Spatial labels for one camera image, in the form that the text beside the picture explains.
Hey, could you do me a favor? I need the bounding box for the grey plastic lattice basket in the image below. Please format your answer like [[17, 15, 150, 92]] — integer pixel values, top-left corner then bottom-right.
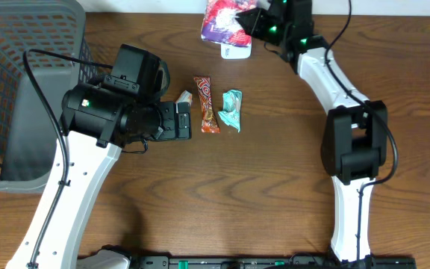
[[0, 0, 97, 193]]

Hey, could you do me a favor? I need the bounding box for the green snack packet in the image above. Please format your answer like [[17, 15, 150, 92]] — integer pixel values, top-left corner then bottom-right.
[[218, 89, 243, 132]]

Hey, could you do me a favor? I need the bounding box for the orange chocolate bar wrapper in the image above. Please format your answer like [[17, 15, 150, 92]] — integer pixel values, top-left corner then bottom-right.
[[193, 76, 220, 133]]

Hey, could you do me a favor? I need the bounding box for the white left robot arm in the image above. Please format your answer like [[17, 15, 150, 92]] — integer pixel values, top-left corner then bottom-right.
[[7, 84, 191, 268]]

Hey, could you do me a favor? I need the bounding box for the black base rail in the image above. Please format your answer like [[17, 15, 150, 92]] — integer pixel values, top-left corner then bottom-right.
[[76, 244, 417, 269]]

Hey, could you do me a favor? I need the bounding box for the pink purple liner pack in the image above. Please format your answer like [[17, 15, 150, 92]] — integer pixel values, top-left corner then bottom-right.
[[201, 0, 256, 47]]

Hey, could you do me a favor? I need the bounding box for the orange white tissue pack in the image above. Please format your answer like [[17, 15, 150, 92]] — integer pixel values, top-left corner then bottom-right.
[[175, 90, 193, 113]]

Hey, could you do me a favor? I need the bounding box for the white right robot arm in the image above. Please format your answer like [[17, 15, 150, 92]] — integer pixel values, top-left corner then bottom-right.
[[236, 1, 387, 268]]

